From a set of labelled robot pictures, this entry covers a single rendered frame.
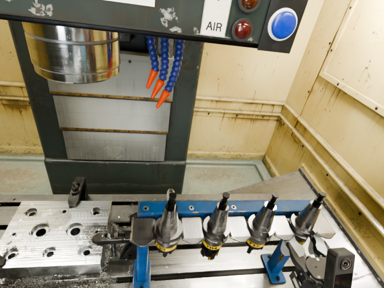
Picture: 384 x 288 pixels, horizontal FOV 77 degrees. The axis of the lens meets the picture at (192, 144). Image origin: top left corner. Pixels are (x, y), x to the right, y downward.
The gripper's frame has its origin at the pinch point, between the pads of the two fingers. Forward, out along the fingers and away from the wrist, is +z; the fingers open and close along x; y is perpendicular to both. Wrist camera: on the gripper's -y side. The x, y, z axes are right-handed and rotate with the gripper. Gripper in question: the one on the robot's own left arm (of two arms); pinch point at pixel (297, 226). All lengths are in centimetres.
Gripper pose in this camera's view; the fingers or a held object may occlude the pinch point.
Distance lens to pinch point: 70.5
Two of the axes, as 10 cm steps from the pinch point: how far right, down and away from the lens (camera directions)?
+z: -1.3, -6.0, 7.9
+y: -1.5, 8.0, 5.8
